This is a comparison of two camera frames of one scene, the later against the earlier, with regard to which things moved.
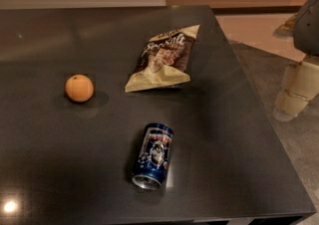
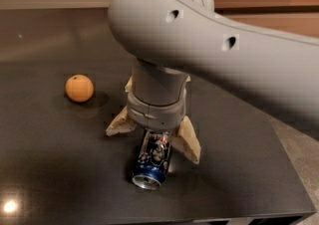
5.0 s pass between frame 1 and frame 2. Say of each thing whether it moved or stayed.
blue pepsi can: stayed
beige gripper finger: moved
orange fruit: stayed
